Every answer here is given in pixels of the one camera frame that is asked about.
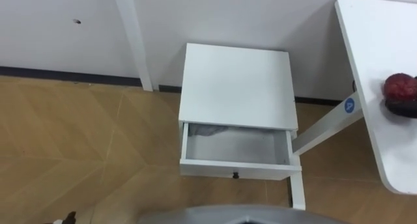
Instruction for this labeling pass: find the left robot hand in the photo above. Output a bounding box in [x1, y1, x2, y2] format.
[42, 211, 78, 224]

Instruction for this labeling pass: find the grey cloth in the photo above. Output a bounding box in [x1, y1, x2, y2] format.
[188, 123, 229, 137]

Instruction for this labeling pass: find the robot body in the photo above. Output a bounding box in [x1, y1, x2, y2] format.
[136, 204, 352, 224]

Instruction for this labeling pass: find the white open drawer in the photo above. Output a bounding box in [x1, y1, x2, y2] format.
[179, 121, 302, 182]

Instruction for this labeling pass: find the white bedside cabinet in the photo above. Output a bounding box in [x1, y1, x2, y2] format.
[178, 42, 299, 178]

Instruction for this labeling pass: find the white desk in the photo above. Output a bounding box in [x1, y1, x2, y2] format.
[289, 0, 417, 211]

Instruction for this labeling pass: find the red fruit soft toy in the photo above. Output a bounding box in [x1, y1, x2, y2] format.
[382, 72, 417, 102]

